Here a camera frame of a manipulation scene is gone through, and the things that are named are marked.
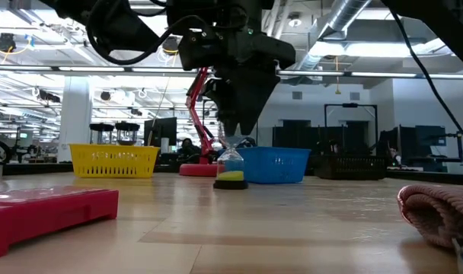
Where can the blue plastic basket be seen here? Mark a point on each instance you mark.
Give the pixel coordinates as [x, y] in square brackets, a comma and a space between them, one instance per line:
[277, 165]

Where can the black computer monitor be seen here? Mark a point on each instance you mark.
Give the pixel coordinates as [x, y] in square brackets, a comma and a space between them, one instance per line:
[161, 131]

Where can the small red box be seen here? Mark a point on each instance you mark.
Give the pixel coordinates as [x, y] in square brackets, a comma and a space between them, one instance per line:
[45, 217]

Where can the person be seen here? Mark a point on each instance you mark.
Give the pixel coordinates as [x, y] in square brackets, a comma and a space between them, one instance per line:
[186, 146]
[394, 154]

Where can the black background gantry frame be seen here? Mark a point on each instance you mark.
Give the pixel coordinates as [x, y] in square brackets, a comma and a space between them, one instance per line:
[349, 105]

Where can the black ceiling fixture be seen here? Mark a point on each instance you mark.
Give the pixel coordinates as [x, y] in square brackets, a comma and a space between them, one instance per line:
[171, 45]
[5, 42]

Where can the hourglass with yellow sand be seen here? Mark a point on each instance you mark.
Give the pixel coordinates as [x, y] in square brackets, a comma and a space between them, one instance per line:
[230, 177]

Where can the pink knitted cloth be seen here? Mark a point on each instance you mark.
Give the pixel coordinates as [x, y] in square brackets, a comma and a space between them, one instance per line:
[437, 213]

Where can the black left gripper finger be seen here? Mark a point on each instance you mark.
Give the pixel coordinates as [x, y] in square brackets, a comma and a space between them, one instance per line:
[254, 95]
[224, 99]

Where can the black table frame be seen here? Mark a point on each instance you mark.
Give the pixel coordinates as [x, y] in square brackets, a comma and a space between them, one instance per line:
[425, 176]

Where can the yellow plastic basket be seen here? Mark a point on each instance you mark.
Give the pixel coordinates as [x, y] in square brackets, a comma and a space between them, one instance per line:
[113, 161]

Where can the black plastic basket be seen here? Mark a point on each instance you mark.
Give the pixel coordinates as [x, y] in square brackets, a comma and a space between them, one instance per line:
[351, 167]

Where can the white building column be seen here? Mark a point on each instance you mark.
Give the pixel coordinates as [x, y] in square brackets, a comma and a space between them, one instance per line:
[75, 118]

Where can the blue background screen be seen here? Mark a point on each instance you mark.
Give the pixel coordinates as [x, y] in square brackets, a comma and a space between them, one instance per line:
[431, 135]

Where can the black background robot arm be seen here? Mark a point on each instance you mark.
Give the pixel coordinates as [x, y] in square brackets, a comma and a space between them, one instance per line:
[460, 148]

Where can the red desk lamp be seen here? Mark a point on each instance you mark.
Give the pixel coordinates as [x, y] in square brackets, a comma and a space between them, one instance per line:
[195, 95]

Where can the hourglass with green sand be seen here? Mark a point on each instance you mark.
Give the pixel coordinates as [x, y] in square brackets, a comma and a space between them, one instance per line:
[101, 133]

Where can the hourglass with blue sand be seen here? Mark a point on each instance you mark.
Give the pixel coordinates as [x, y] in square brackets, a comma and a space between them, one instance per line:
[127, 133]

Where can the silver ventilation duct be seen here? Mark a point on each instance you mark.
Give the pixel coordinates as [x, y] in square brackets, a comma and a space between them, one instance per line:
[342, 15]

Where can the horizontal rig frame bar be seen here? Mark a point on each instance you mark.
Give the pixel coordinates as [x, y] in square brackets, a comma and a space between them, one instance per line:
[26, 68]

